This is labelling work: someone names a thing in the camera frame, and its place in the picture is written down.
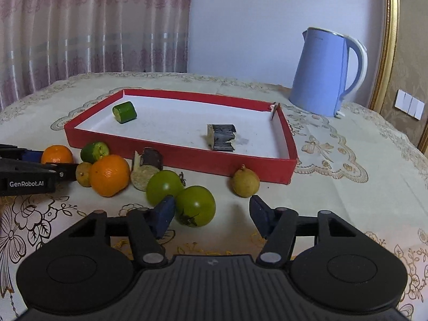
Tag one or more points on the light blue electric kettle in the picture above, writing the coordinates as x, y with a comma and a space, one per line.
317, 73

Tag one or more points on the green tomato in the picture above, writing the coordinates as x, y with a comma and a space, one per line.
197, 204
164, 185

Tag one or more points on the red shallow cardboard tray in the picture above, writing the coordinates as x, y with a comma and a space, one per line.
187, 125

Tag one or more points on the pink patterned curtain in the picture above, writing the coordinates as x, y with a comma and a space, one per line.
90, 30

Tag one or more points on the white wall switch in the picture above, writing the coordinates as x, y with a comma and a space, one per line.
409, 104

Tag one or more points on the large yellow longan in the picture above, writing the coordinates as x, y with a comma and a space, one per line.
245, 182

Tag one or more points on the small brown longan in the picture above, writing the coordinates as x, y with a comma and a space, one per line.
83, 175

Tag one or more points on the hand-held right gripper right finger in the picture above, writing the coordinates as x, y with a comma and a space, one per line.
260, 215

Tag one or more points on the dark eggplant chunk in tray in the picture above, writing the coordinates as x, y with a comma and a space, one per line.
221, 137

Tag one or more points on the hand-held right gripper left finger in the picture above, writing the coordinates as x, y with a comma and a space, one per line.
164, 217

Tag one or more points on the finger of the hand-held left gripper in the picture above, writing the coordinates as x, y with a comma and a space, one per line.
63, 172
31, 156

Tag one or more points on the small orange tangerine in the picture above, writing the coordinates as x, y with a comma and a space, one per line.
57, 155

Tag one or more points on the gold picture frame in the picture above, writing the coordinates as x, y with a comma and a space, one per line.
388, 46

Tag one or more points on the green cucumber piece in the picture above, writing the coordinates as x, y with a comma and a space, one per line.
92, 152
124, 112

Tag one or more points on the large orange tangerine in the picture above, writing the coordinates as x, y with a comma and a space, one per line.
109, 175

